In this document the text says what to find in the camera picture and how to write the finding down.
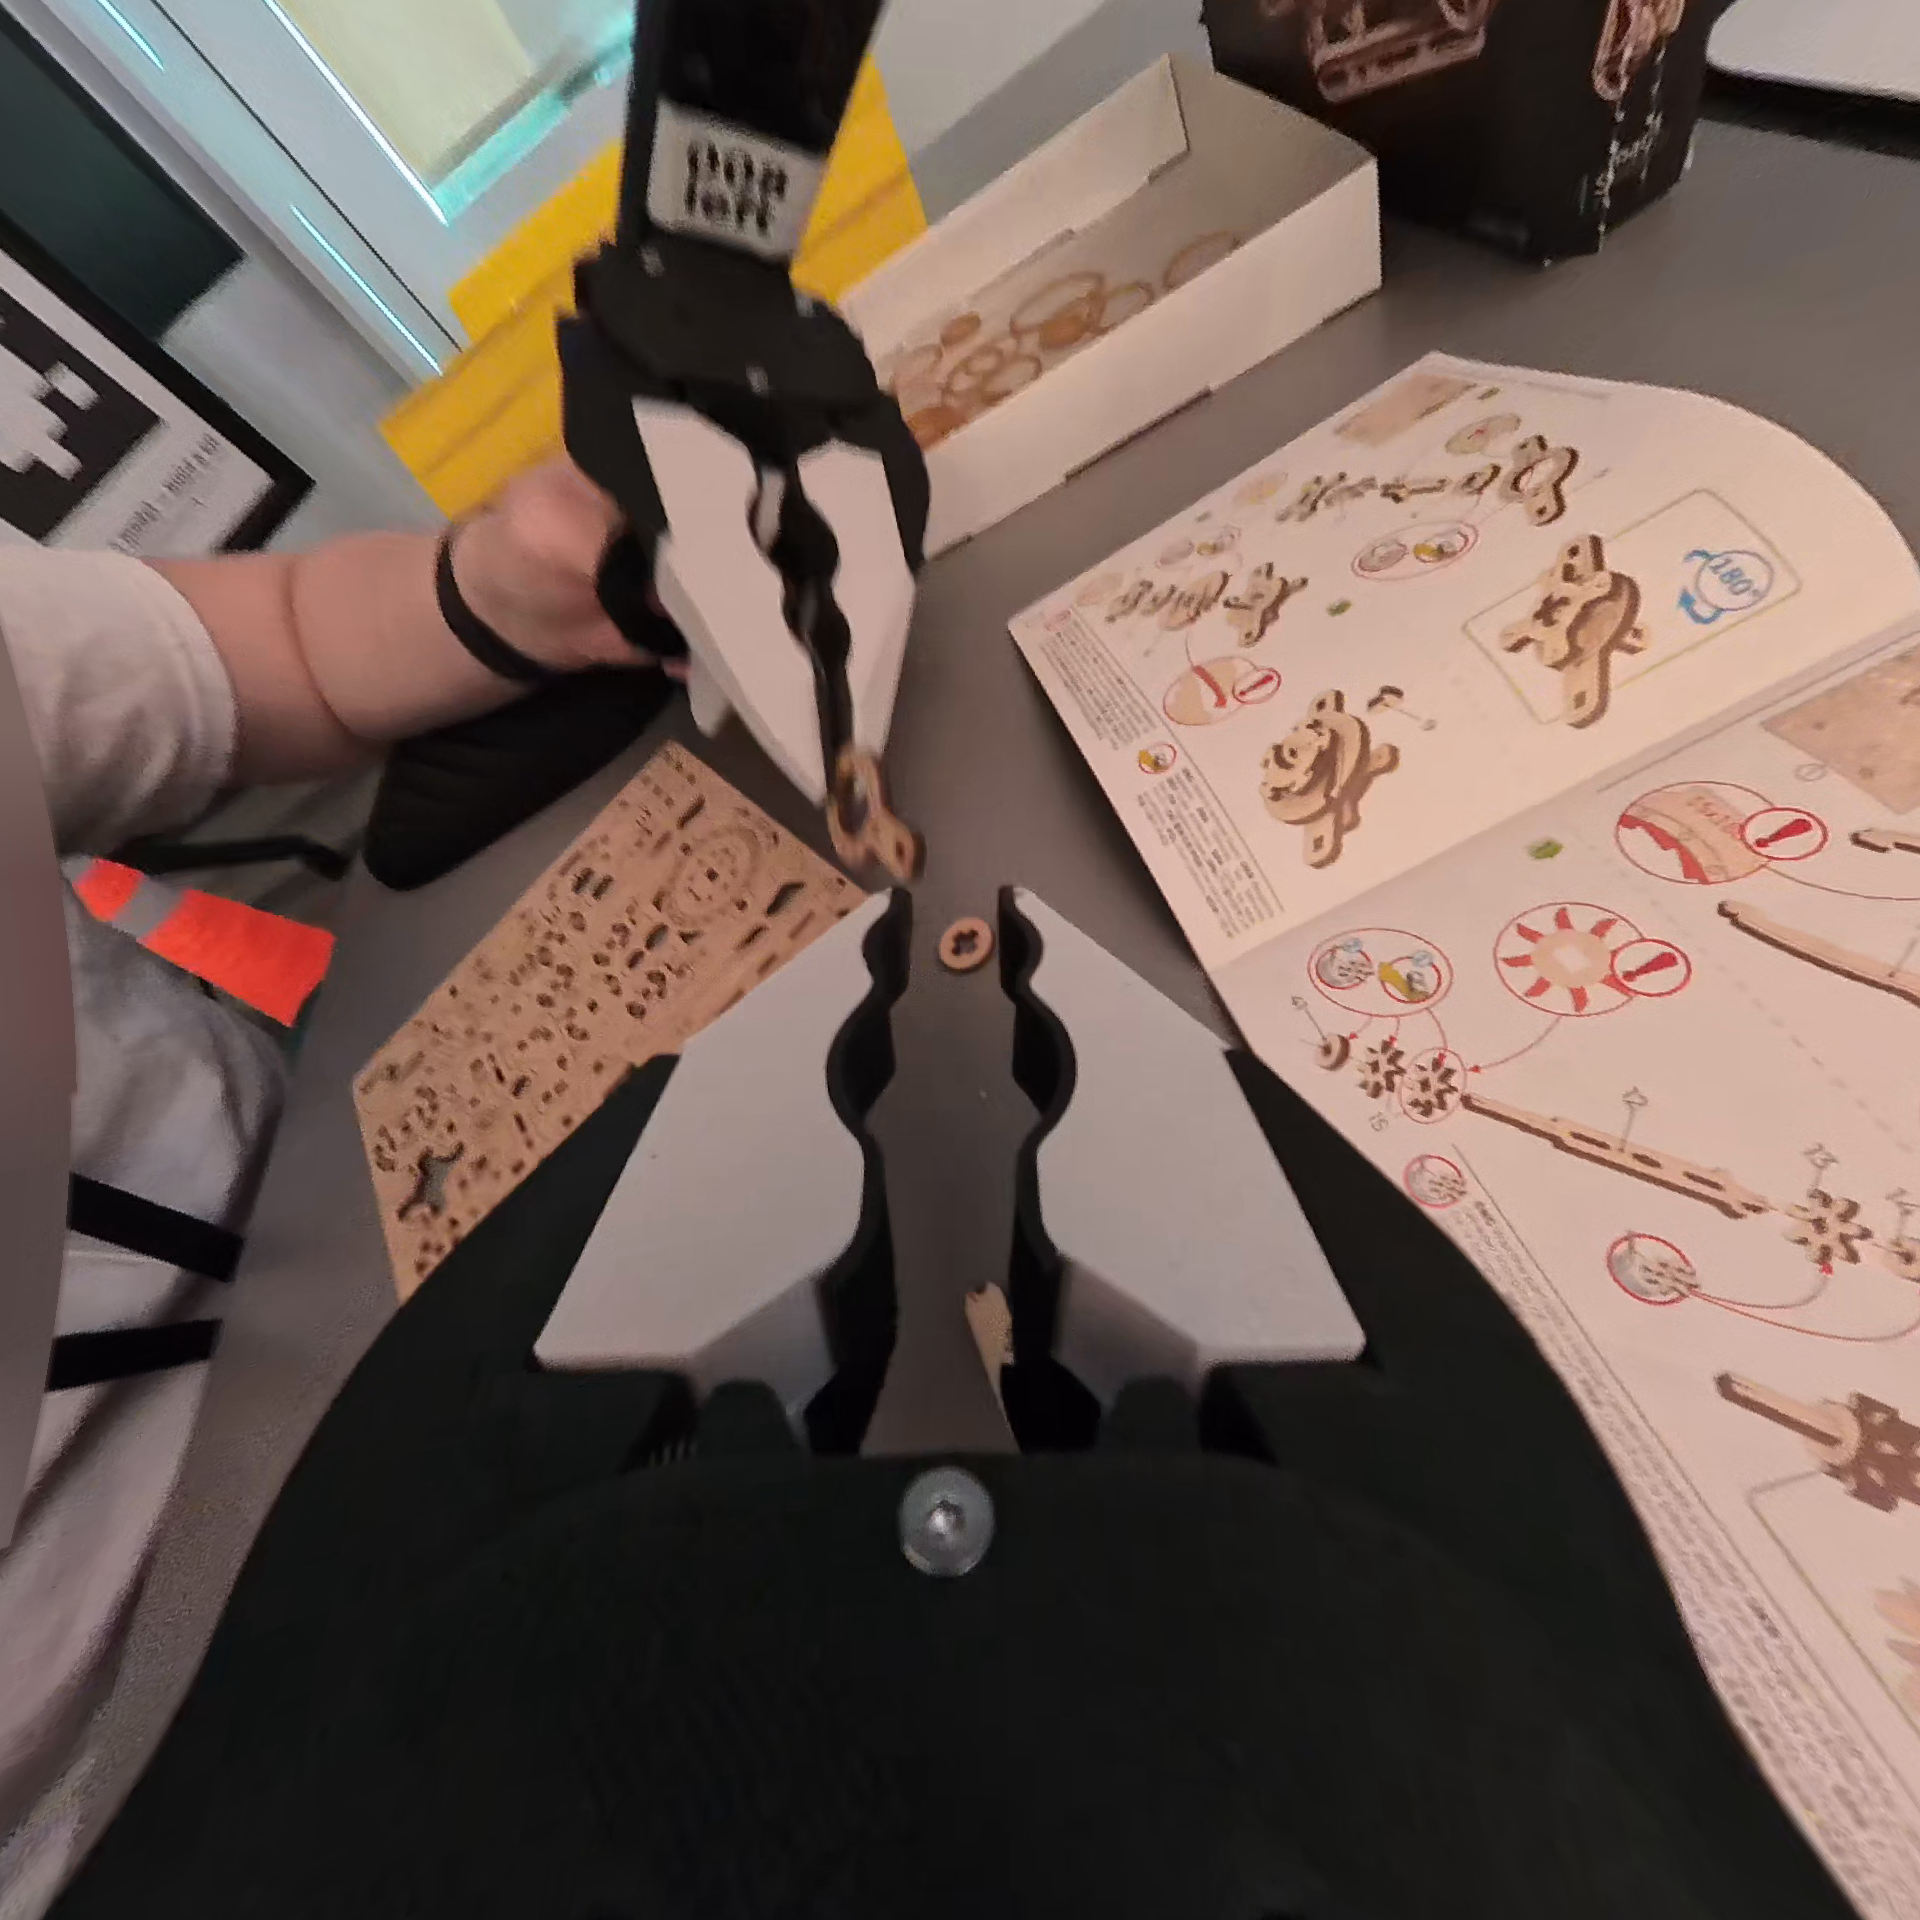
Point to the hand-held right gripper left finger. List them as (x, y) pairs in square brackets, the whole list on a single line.
[(721, 1200)]

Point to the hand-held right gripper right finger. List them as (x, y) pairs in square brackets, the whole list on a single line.
[(1184, 1200)]

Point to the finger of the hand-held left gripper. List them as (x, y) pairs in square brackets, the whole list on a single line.
[(721, 600), (878, 585)]

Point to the wooden link part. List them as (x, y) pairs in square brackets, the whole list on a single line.
[(873, 818)]

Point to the small round wooden disc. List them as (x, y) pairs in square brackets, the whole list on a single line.
[(948, 954)]

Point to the person's left forearm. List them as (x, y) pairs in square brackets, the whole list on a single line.
[(345, 644)]

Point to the laser-cut wooden parts sheet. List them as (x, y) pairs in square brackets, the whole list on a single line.
[(600, 960)]

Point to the person's left hand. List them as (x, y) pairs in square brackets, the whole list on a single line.
[(539, 569)]

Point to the yellow plastic bin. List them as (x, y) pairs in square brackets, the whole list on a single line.
[(481, 421)]

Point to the black elastic wristband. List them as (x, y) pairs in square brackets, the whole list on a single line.
[(450, 600)]

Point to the white cardboard box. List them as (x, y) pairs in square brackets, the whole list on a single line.
[(1201, 346)]

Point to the paper instruction booklet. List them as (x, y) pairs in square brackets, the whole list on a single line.
[(1500, 931)]

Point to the person's white shirt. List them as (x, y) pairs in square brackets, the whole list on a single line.
[(164, 1109)]

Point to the framed black-white marker sign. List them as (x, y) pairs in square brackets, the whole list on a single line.
[(164, 480)]

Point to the black monitor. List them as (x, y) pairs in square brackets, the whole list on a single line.
[(106, 194)]

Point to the black printed kit box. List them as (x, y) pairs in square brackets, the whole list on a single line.
[(1500, 165)]

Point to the white flat panel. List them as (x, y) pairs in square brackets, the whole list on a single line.
[(1828, 43)]

